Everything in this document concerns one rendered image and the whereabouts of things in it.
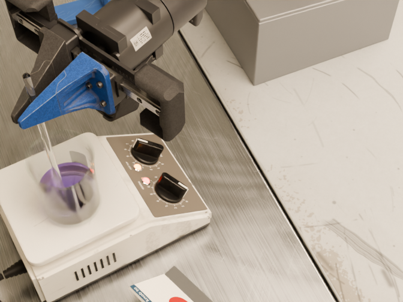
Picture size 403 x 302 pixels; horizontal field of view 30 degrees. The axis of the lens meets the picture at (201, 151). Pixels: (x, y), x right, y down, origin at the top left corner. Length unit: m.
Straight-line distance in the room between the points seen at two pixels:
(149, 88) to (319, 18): 0.39
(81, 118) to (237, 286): 0.29
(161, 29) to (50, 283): 0.28
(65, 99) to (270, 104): 0.38
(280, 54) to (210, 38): 0.12
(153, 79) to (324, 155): 0.36
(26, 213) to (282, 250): 0.27
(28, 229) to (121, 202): 0.09
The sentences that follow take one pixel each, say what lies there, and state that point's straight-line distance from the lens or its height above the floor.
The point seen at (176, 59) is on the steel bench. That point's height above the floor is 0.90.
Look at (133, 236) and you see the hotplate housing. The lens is 0.76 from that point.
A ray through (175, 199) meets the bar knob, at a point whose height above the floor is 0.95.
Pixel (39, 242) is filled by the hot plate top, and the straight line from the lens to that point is 0.74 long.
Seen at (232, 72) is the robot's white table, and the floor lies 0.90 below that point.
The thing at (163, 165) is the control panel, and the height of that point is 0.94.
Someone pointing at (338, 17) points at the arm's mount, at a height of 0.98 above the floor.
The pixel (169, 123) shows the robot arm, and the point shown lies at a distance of 0.59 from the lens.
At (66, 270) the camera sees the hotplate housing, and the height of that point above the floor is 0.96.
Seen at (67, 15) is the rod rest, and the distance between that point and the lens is 1.04.
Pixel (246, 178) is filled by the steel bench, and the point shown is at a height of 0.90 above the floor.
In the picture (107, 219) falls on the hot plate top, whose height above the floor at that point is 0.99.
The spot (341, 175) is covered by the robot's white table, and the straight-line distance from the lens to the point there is 0.89.
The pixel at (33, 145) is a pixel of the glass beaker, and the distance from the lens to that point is 0.71.
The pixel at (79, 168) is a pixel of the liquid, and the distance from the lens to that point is 0.75.
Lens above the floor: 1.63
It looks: 55 degrees down
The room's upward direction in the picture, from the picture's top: 1 degrees counter-clockwise
